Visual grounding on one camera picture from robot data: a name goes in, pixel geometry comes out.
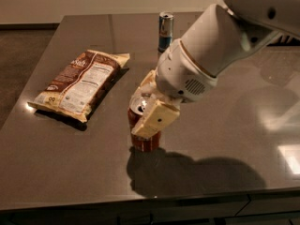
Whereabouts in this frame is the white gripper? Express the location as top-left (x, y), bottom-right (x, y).
top-left (130, 39), bottom-right (218, 134)

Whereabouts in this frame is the red coke can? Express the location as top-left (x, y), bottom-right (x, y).
top-left (127, 94), bottom-right (161, 152)

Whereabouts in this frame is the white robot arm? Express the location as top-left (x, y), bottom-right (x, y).
top-left (131, 0), bottom-right (300, 139)

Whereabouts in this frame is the brown chip bag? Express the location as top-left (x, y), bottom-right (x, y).
top-left (28, 50), bottom-right (130, 123)

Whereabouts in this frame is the blue silver energy drink can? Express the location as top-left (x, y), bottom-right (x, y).
top-left (157, 11), bottom-right (174, 53)

